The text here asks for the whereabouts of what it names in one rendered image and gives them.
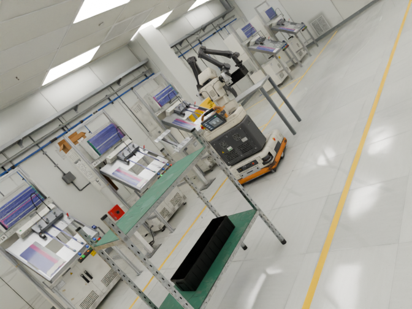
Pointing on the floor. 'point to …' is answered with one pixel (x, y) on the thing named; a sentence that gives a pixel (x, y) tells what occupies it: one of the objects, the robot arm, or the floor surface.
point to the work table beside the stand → (270, 100)
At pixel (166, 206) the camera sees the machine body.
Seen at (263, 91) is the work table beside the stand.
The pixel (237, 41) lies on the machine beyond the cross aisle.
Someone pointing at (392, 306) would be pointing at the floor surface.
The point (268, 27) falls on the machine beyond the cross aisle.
